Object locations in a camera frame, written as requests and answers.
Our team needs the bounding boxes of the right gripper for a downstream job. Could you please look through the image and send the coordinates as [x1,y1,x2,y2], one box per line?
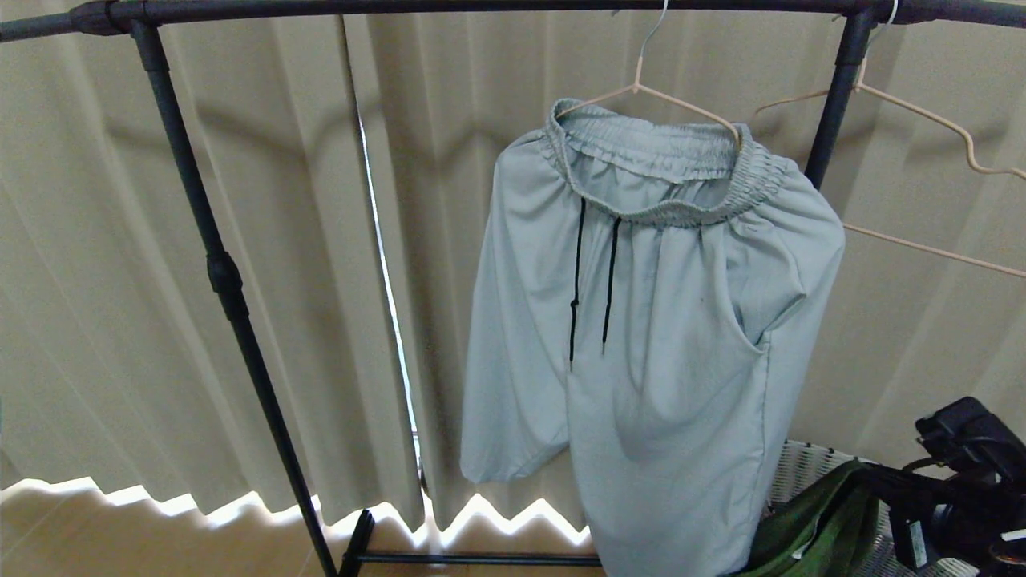
[888,473,1026,571]

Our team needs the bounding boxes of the green garment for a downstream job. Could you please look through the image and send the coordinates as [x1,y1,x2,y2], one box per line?
[733,458,883,577]

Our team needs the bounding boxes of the pale grey shorts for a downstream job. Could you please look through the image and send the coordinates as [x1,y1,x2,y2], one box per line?
[459,98,846,577]

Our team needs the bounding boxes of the pink clothes hanger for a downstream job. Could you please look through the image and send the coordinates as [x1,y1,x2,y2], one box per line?
[753,0,1026,280]
[555,0,742,149]

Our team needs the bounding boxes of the white laundry basket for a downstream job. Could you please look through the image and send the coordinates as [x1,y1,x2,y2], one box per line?
[769,439,979,577]

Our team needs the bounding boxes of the black clothes rack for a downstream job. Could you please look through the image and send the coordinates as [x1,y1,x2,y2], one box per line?
[0,0,1026,577]

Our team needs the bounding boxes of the beige curtain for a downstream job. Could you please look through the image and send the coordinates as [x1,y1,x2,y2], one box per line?
[0,0,1026,530]

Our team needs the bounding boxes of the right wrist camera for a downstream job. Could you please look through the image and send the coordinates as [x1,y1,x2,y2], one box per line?
[916,397,1026,474]

